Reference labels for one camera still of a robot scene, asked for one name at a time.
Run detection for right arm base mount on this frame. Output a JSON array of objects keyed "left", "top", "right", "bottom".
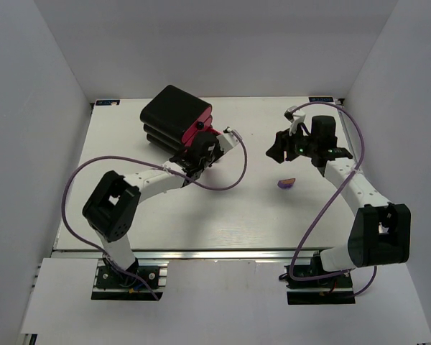
[{"left": 278, "top": 265, "right": 356, "bottom": 305}]

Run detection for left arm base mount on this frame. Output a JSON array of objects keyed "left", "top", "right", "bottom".
[{"left": 91, "top": 260, "right": 167, "bottom": 301}]

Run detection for aluminium table edge rail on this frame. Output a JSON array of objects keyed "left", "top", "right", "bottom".
[{"left": 52, "top": 247, "right": 394, "bottom": 262}]

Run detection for pink top drawer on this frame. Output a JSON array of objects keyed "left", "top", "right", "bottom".
[{"left": 182, "top": 106, "right": 213, "bottom": 144}]

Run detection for pink drawer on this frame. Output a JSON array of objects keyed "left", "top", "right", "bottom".
[
  {"left": 185, "top": 127, "right": 221, "bottom": 150},
  {"left": 182, "top": 106, "right": 213, "bottom": 144}
]

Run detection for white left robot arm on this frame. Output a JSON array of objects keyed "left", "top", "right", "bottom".
[{"left": 82, "top": 132, "right": 224, "bottom": 279}]

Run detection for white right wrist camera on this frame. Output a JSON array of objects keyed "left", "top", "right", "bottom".
[{"left": 284, "top": 106, "right": 306, "bottom": 136}]

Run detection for blue label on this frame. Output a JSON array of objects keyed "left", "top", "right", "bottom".
[
  {"left": 94, "top": 99, "right": 120, "bottom": 106},
  {"left": 308, "top": 96, "right": 334, "bottom": 103}
]

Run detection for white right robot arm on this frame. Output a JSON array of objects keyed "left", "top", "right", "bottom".
[{"left": 266, "top": 115, "right": 411, "bottom": 281}]

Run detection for blue label left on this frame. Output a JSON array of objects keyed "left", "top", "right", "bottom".
[{"left": 94, "top": 99, "right": 120, "bottom": 106}]

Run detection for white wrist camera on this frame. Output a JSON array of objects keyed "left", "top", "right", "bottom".
[
  {"left": 284, "top": 106, "right": 306, "bottom": 136},
  {"left": 216, "top": 127, "right": 242, "bottom": 154}
]

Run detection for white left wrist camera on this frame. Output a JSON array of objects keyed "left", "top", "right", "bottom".
[{"left": 216, "top": 127, "right": 242, "bottom": 154}]

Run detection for purple butterfly lego brick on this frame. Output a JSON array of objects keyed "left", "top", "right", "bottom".
[{"left": 277, "top": 178, "right": 296, "bottom": 190}]

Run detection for black drawer cabinet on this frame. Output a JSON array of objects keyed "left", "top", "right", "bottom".
[{"left": 139, "top": 85, "right": 212, "bottom": 155}]

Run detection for blue label right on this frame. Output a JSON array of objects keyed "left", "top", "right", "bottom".
[{"left": 308, "top": 96, "right": 334, "bottom": 103}]

